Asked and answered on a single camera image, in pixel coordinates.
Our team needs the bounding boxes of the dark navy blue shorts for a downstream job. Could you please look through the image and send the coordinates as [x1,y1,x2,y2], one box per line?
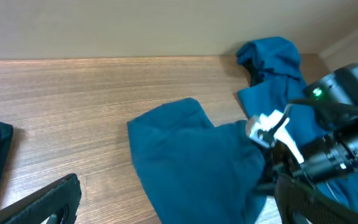
[127,98,265,223]

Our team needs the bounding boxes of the blue t-shirt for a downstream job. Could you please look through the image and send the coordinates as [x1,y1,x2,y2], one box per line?
[237,37,358,212]

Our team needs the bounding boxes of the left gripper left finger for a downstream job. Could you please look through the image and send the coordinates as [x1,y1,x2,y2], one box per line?
[0,174,81,224]

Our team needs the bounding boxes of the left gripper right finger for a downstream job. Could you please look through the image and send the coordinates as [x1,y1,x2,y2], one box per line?
[274,175,358,224]

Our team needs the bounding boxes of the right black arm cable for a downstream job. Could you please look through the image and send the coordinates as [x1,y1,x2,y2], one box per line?
[268,98,358,141]

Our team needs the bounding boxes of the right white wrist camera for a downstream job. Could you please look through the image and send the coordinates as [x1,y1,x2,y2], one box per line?
[246,105,305,164]

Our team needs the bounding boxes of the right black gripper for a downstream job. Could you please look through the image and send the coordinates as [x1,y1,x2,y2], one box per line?
[256,133,358,195]

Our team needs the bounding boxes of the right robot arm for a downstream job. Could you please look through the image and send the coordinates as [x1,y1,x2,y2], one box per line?
[246,63,358,195]

